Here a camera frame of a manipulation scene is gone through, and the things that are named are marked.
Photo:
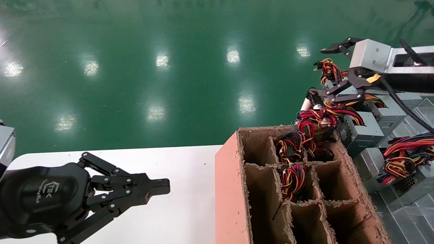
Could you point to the clear plastic dividers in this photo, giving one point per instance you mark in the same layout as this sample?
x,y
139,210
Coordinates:
x,y
423,113

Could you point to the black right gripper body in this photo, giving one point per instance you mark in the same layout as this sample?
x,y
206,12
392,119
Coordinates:
x,y
410,83

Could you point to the short white pipe end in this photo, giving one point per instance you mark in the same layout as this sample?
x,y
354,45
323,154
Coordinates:
x,y
305,105

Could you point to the brown cardboard divider box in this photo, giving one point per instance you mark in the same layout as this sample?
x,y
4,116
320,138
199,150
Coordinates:
x,y
230,189

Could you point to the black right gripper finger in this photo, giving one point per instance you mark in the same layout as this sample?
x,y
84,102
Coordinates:
x,y
352,98
340,45

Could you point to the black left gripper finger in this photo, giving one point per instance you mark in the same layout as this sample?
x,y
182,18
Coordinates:
x,y
135,198
135,181

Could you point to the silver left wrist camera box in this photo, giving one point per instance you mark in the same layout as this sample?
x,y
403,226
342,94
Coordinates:
x,y
6,145

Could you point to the black pipe joint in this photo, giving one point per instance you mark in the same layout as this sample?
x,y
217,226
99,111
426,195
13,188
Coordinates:
x,y
312,96

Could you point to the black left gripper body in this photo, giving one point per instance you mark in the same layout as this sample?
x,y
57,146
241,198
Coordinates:
x,y
40,196

